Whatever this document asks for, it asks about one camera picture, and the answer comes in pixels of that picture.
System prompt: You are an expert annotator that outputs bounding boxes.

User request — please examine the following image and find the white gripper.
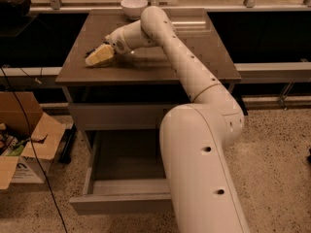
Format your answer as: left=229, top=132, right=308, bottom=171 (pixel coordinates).
left=86, top=27, right=132, bottom=66

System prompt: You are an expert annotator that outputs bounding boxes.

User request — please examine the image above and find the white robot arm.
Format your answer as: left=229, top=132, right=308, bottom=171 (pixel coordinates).
left=86, top=6, right=250, bottom=233

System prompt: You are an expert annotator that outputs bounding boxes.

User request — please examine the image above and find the grey drawer cabinet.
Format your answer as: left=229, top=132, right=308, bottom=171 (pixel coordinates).
left=54, top=7, right=242, bottom=150

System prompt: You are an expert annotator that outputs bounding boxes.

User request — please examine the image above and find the closed grey upper drawer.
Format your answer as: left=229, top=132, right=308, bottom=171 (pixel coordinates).
left=68, top=103, right=174, bottom=131

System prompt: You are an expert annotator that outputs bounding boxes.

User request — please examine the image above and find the open grey middle drawer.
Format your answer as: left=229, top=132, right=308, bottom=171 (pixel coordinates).
left=70, top=129, right=172, bottom=215

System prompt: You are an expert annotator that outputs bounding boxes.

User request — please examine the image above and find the white ceramic bowl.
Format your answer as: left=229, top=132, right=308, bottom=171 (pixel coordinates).
left=121, top=0, right=148, bottom=19

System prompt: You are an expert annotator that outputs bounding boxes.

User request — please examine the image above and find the black object on shelf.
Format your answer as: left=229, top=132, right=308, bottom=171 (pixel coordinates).
left=0, top=0, right=32, bottom=18

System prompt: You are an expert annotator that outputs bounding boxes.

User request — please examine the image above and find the open cardboard box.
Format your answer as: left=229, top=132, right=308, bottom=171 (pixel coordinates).
left=0, top=92, right=65, bottom=190

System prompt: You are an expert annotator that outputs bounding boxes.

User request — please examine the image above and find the black cable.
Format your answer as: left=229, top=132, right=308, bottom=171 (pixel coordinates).
left=0, top=66, right=69, bottom=233

